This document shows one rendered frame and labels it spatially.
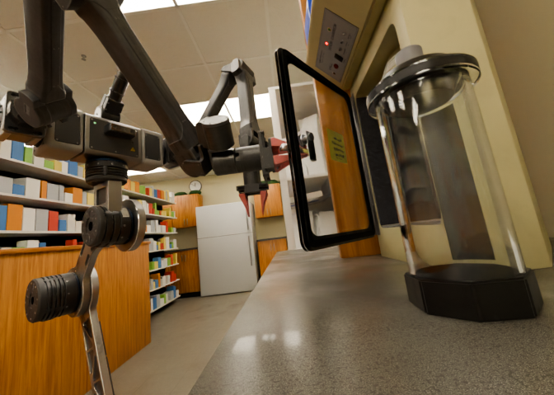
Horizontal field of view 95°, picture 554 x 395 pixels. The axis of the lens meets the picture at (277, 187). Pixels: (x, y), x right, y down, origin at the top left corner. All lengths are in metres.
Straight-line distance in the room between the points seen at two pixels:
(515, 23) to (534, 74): 0.15
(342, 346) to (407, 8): 0.49
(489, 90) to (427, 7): 0.17
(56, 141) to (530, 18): 1.35
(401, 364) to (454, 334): 0.06
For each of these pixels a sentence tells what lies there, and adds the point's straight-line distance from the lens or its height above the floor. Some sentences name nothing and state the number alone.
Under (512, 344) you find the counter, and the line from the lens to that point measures 0.24.
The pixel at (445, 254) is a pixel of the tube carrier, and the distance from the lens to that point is 0.27.
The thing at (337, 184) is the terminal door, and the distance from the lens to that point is 0.57.
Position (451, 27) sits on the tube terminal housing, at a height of 1.31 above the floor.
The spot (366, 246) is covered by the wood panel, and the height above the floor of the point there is 0.96.
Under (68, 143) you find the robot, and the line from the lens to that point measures 1.07.
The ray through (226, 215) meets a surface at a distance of 5.41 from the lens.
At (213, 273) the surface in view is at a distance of 5.51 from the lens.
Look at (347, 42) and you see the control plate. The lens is 0.67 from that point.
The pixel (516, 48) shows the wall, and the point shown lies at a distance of 0.99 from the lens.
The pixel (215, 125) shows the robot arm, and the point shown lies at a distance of 0.52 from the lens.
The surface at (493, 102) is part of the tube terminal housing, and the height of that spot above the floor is 1.18.
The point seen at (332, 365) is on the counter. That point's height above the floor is 0.94.
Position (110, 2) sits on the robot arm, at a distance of 0.64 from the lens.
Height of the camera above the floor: 1.02
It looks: 11 degrees up
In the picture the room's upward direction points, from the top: 7 degrees counter-clockwise
